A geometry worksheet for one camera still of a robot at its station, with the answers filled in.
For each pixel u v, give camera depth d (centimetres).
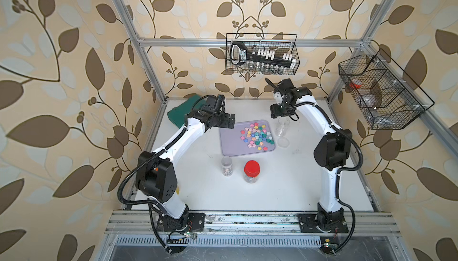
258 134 102
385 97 75
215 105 66
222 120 75
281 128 100
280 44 91
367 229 71
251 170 78
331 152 56
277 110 84
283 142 102
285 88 74
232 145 96
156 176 44
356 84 81
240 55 87
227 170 84
